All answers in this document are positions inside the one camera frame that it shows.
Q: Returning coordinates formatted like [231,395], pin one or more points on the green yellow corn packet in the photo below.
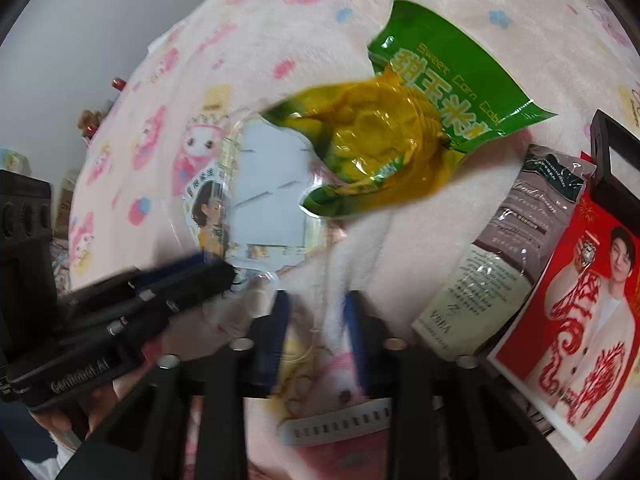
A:
[380,135]

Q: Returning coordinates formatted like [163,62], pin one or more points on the red printed card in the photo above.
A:
[575,340]

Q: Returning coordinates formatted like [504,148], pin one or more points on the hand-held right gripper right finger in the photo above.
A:
[357,332]

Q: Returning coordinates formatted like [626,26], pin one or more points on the clear plastic printed packet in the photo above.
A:
[265,185]

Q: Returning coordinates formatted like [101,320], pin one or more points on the pink printed blanket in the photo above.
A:
[350,35]

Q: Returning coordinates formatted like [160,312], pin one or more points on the person's left hand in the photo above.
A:
[102,410]

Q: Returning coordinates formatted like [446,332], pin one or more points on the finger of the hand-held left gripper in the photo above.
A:
[172,267]
[200,285]

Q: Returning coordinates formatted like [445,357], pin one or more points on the brown grey sachet packet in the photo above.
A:
[510,240]

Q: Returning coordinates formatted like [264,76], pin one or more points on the brown plush toy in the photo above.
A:
[91,122]

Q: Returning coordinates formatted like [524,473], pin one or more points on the person's left forearm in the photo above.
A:
[40,460]

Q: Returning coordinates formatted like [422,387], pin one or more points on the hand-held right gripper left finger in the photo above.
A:
[278,332]

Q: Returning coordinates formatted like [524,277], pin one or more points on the small red object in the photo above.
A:
[118,83]

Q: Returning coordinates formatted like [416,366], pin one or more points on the black square frame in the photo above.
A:
[602,150]

